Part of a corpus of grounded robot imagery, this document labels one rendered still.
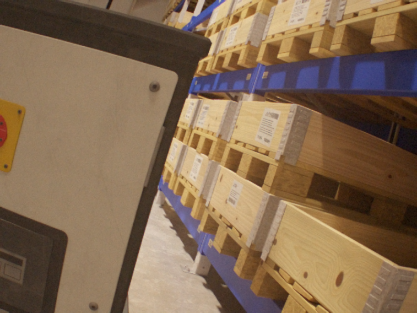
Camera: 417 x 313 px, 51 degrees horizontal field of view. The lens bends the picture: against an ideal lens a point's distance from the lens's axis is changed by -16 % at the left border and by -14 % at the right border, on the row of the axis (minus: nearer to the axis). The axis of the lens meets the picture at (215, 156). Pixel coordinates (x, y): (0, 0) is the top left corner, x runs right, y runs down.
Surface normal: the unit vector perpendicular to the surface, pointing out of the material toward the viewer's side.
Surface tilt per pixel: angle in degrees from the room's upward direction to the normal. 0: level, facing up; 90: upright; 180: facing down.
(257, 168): 90
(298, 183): 90
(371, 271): 90
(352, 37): 90
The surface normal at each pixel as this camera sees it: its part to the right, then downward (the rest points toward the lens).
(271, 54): 0.23, 0.12
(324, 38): -0.49, -0.12
